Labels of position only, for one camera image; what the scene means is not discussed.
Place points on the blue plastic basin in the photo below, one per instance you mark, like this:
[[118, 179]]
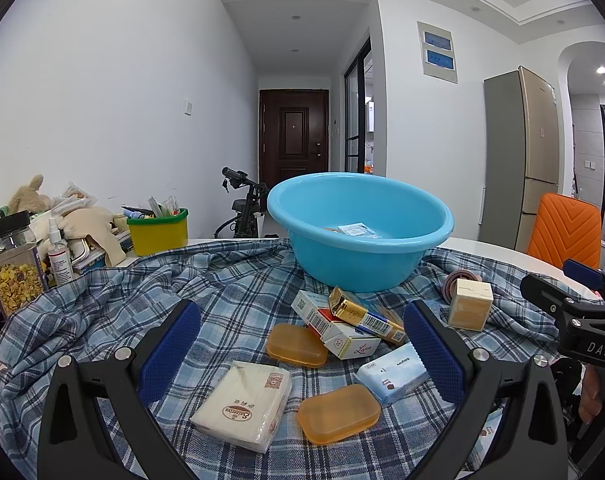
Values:
[[357, 265]]

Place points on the dark brown door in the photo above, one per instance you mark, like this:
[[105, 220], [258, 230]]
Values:
[[292, 135]]

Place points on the beige plush toy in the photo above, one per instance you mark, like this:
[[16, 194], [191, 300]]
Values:
[[92, 225]]

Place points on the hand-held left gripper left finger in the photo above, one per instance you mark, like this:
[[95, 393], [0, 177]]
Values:
[[170, 350]]

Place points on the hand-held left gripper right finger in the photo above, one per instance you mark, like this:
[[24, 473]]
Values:
[[435, 355]]

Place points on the orange chair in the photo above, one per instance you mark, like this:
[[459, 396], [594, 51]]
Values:
[[562, 230]]

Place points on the person's right hand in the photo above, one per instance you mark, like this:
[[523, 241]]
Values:
[[589, 395]]

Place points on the orange translucent soap box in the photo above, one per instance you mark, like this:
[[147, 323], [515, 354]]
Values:
[[340, 412], [297, 345]]

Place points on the beige cardboard box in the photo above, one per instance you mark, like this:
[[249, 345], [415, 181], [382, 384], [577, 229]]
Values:
[[470, 310]]

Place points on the clear jar black lid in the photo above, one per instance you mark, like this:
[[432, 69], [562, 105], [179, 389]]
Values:
[[12, 280]]

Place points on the yellow blue cigarette pack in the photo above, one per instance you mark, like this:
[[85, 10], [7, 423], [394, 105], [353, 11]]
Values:
[[352, 312]]

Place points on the white light switch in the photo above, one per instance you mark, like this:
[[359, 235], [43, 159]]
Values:
[[188, 106]]

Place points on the small white carton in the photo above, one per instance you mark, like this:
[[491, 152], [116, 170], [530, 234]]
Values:
[[352, 345]]

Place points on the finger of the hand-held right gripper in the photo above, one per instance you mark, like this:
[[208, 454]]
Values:
[[582, 272], [547, 292]]

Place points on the yellow green bin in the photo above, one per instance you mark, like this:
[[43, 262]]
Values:
[[157, 237]]

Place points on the black electric scooter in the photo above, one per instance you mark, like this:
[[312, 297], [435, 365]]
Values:
[[245, 210]]

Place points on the white spray bottle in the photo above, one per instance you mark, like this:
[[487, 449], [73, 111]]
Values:
[[60, 260]]

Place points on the gold grey refrigerator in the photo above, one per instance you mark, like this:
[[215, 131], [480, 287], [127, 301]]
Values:
[[507, 160]]

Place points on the blue plaid cloth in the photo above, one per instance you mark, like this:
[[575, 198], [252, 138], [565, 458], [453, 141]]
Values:
[[232, 285]]

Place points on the white red cigarette pack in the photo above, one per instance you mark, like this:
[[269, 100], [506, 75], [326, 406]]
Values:
[[310, 307]]

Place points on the white tissue pack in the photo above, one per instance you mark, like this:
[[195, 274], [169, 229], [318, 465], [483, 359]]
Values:
[[242, 405]]

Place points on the grey wall panel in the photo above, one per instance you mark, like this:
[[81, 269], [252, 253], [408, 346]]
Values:
[[437, 50]]

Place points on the small white packet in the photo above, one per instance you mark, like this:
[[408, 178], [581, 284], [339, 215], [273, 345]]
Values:
[[355, 229]]

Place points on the black framed glass door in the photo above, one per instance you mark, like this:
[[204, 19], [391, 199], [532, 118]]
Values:
[[355, 110]]

